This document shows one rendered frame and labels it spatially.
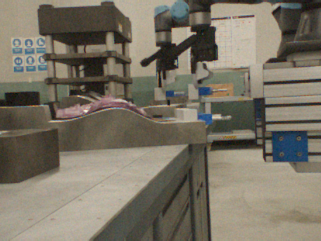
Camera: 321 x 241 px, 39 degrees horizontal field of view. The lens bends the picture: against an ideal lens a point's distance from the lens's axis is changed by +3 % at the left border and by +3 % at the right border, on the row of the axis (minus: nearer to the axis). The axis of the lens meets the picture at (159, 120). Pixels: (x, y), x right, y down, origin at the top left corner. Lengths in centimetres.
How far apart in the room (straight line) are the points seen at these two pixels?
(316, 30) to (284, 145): 31
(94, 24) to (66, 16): 34
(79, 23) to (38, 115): 446
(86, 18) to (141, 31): 267
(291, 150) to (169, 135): 36
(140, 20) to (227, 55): 164
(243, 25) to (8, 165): 741
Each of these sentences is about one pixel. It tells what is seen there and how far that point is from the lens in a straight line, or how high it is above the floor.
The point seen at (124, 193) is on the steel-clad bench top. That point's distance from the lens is 57.
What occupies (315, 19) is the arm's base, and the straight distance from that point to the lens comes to 126.
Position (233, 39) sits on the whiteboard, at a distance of 795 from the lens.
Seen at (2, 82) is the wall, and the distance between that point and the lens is 870.
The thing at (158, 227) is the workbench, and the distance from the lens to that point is 97.
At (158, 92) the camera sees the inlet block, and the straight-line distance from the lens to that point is 192.
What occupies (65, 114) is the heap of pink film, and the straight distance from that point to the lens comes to 116.
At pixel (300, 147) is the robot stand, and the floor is 76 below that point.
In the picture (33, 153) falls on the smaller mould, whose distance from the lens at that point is 75.
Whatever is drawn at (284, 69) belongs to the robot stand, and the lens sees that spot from 123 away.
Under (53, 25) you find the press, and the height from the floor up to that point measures 182.
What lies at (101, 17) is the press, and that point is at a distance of 546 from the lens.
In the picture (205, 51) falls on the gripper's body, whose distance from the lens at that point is 155.
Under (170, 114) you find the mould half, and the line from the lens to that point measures 139.
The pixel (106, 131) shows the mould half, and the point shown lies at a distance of 107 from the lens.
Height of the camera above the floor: 92
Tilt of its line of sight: 3 degrees down
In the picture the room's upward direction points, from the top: 3 degrees counter-clockwise
